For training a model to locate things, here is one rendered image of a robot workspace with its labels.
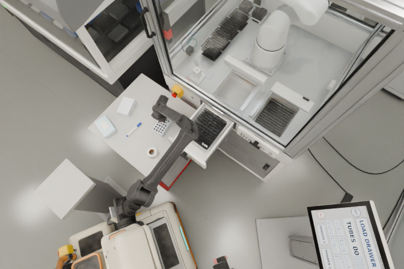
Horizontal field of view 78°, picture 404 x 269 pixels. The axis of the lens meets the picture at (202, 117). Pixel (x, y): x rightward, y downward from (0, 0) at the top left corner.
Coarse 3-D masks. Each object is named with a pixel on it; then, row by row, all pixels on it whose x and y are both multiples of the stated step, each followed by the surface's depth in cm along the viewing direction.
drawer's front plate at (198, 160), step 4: (172, 140) 156; (188, 152) 153; (188, 156) 161; (192, 156) 151; (196, 156) 151; (196, 160) 154; (200, 160) 150; (200, 164) 154; (204, 164) 149; (204, 168) 157
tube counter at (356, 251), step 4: (352, 248) 114; (356, 248) 113; (360, 248) 111; (352, 252) 113; (356, 252) 112; (360, 252) 111; (352, 256) 113; (356, 256) 112; (360, 256) 111; (356, 260) 112; (360, 260) 110; (356, 264) 111; (360, 264) 110; (364, 264) 109; (356, 268) 111; (360, 268) 110; (364, 268) 109
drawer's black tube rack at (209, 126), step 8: (208, 112) 166; (200, 120) 164; (208, 120) 167; (216, 120) 166; (224, 120) 163; (200, 128) 164; (208, 128) 161; (216, 128) 161; (200, 136) 162; (208, 136) 159; (216, 136) 162; (200, 144) 160; (208, 144) 160
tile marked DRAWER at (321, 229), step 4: (316, 224) 128; (320, 224) 127; (324, 224) 125; (320, 228) 126; (324, 228) 125; (320, 232) 126; (324, 232) 125; (320, 236) 126; (324, 236) 124; (320, 240) 125; (324, 240) 124; (328, 240) 122; (324, 244) 124; (328, 244) 122
